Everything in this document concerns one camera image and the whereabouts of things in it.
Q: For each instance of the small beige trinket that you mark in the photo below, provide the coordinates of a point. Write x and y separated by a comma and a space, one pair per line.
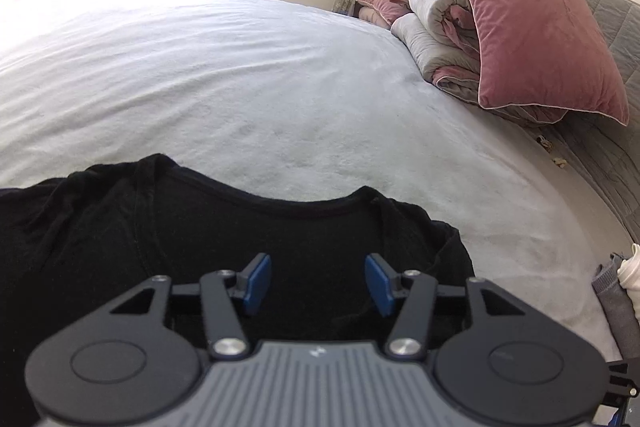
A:
560, 161

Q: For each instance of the folded grey garment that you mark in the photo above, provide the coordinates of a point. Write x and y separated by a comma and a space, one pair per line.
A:
615, 307

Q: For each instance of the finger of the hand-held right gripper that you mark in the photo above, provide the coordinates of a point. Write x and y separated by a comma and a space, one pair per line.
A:
620, 382

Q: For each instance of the folded white garment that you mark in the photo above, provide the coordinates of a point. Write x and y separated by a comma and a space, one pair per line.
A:
631, 269

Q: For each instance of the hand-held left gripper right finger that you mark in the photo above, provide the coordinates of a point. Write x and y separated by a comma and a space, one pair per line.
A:
380, 282

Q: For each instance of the black shirt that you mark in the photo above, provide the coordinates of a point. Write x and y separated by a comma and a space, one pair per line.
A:
150, 232

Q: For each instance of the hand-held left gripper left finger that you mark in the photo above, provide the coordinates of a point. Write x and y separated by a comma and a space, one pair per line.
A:
257, 282

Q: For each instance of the grey quilted headboard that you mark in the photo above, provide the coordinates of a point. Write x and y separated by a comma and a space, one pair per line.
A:
615, 57

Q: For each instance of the pink velvet pillow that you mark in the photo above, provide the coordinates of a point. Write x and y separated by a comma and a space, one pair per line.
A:
525, 22

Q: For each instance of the small pink pillow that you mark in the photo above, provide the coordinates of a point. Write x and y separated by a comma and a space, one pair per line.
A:
380, 7

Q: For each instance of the bed with grey sheet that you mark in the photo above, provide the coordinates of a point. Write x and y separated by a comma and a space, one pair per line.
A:
225, 82

